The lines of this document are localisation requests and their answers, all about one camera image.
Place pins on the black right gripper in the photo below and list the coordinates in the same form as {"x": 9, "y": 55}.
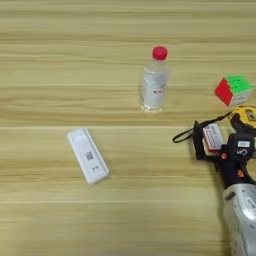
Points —
{"x": 233, "y": 170}

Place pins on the red white small card box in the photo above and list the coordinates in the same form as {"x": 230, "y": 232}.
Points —
{"x": 212, "y": 138}

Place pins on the yellow black tape measure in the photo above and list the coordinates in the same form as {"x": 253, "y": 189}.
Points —
{"x": 245, "y": 116}

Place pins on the colourful Rubik's cube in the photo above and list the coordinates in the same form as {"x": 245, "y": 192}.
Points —
{"x": 230, "y": 91}

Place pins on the white rectangular device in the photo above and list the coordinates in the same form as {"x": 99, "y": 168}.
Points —
{"x": 88, "y": 156}

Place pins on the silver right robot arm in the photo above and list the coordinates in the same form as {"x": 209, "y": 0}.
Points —
{"x": 241, "y": 213}

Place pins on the clear bottle red cap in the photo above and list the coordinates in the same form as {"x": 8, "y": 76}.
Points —
{"x": 154, "y": 86}

